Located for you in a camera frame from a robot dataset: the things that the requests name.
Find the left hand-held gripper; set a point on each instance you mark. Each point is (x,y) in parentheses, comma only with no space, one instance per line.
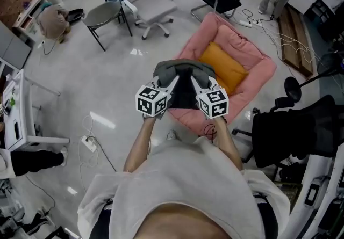
(150,101)

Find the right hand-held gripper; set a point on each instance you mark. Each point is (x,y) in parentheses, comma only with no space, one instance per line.
(213,103)

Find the dark grey garment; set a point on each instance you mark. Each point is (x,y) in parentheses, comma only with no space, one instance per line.
(185,93)

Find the pink pet bed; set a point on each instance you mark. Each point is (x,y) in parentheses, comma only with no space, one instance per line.
(242,44)

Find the person's right forearm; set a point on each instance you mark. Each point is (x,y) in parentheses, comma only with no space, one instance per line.
(228,144)

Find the person's left forearm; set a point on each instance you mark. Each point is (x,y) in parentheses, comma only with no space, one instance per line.
(139,144)

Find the orange cushion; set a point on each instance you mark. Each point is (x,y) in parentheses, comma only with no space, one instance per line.
(223,66)

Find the person's white shoe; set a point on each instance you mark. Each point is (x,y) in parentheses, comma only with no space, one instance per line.
(172,135)

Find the white power strip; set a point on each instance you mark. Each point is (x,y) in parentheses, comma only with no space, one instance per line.
(88,143)
(246,23)

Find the black standing fan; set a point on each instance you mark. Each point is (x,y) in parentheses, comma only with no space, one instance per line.
(293,88)

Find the grey chair with black legs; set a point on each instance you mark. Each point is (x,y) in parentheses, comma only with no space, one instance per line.
(102,13)

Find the black mesh office chair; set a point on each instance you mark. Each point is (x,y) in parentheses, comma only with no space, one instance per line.
(285,133)

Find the person's light grey shirt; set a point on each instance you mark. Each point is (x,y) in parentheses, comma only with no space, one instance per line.
(182,179)

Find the wooden pallet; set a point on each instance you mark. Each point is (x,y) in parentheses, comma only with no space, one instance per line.
(295,42)

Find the black round pan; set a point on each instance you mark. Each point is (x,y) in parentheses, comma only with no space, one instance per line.
(74,15)

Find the white metal storage rack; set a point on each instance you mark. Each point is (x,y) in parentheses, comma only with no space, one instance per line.
(322,173)

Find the white work table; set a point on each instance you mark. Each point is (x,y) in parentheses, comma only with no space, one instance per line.
(16,114)

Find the grey cabinet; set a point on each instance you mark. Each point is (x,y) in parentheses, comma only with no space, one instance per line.
(13,44)

